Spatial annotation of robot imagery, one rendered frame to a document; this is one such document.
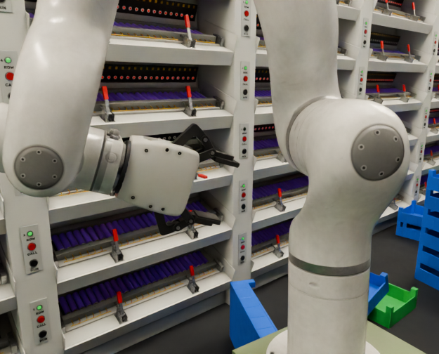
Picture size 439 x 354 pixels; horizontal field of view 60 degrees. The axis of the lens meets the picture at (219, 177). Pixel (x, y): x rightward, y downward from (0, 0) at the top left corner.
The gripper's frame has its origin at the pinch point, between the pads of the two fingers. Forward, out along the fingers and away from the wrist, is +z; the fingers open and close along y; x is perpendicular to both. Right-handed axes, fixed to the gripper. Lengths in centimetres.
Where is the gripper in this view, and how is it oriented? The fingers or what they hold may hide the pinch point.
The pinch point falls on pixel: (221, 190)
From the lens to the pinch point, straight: 58.0
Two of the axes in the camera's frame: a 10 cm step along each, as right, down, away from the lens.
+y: -3.0, 9.4, 1.6
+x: 3.0, 2.5, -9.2
